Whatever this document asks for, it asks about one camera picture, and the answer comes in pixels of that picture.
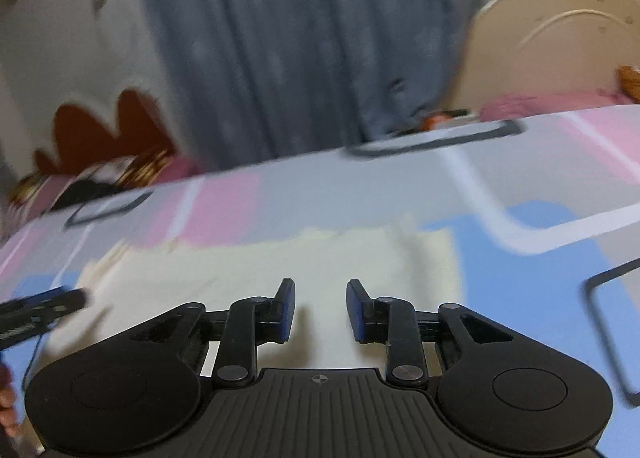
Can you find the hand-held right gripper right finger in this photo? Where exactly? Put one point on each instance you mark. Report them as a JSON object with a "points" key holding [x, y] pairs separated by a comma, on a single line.
{"points": [[355, 312]]}

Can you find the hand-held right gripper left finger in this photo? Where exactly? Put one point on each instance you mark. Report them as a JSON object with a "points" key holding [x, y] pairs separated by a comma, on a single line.
{"points": [[286, 310]]}

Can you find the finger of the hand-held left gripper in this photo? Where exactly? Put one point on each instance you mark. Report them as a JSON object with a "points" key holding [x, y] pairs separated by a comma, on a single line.
{"points": [[55, 302]]}

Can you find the cream knit sweater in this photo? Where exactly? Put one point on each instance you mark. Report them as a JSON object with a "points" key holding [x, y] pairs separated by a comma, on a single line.
{"points": [[320, 263]]}

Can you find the person's left hand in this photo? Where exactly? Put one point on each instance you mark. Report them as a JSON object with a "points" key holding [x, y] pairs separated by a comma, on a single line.
{"points": [[7, 405]]}

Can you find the striped pink pillow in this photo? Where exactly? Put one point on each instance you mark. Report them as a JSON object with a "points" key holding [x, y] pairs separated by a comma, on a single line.
{"points": [[40, 195]]}

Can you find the dark cloth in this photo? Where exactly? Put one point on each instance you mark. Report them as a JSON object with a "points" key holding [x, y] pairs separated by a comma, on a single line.
{"points": [[82, 193]]}

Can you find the floral pillow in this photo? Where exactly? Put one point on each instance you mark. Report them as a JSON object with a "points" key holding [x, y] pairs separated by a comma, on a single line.
{"points": [[140, 165]]}

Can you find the red heart-shaped headboard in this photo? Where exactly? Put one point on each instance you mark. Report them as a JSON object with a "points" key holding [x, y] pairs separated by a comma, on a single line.
{"points": [[110, 127]]}

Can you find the orange item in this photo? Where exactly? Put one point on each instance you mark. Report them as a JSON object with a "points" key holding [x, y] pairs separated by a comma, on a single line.
{"points": [[436, 120]]}

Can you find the patterned grey pink bed sheet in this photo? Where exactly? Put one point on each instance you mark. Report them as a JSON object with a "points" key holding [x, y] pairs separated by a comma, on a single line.
{"points": [[525, 177]]}

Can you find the blue grey curtain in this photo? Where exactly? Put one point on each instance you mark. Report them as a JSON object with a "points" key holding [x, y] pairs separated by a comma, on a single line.
{"points": [[300, 37]]}

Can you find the pink bedding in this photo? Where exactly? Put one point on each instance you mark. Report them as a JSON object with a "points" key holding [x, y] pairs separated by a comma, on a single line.
{"points": [[545, 103]]}

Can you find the cream rounded headboard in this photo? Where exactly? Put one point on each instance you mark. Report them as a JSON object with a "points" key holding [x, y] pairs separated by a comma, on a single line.
{"points": [[555, 37]]}

